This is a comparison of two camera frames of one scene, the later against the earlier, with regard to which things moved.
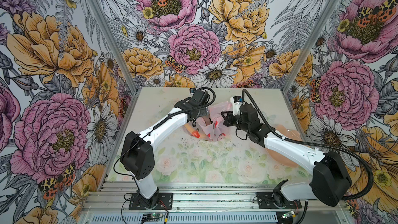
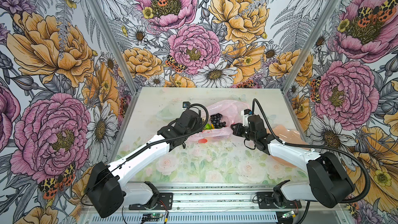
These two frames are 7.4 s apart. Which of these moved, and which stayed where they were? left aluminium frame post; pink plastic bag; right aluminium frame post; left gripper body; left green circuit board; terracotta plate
Moved: left gripper body; pink plastic bag
Stayed: left green circuit board; right aluminium frame post; terracotta plate; left aluminium frame post
